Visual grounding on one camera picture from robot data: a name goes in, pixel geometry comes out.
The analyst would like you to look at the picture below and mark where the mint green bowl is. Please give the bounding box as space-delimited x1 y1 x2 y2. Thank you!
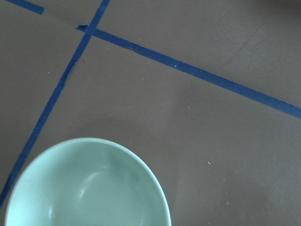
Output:
5 138 172 226

